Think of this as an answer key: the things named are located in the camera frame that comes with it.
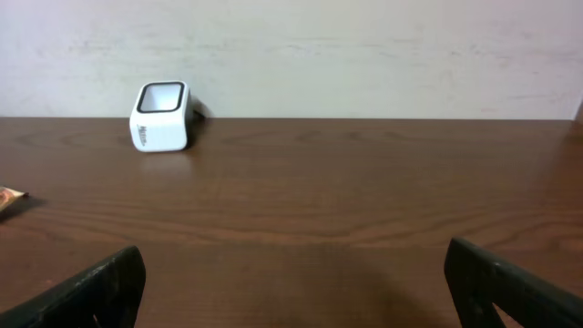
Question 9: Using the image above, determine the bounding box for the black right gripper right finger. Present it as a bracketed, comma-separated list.
[444, 238, 582, 328]

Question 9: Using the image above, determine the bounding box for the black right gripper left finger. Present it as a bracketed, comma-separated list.
[1, 246, 146, 327]

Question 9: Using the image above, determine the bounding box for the yellow snack bag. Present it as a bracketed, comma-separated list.
[0, 186, 28, 211]

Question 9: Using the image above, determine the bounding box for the white barcode scanner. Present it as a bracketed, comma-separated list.
[128, 80, 193, 152]

